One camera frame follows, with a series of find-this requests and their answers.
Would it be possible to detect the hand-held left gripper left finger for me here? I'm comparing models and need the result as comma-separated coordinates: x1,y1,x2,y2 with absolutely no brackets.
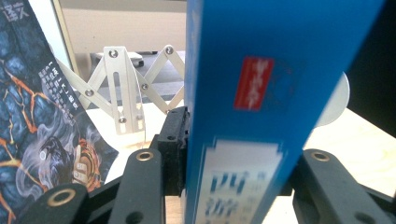
157,105,191,197

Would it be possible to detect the light wooden desk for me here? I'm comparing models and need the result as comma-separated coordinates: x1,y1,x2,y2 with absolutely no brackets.
50,0,188,74

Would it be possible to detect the thick blue book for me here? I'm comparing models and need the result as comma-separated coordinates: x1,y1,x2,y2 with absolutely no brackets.
185,0,386,224

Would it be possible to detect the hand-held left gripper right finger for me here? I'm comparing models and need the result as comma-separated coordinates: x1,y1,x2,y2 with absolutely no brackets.
279,176,295,196

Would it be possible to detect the white expandable book rack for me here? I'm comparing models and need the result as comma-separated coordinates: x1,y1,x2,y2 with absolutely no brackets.
50,44,351,147

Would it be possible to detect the dark blue fantasy magazine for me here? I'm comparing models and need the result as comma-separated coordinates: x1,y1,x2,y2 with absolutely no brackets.
0,0,120,224

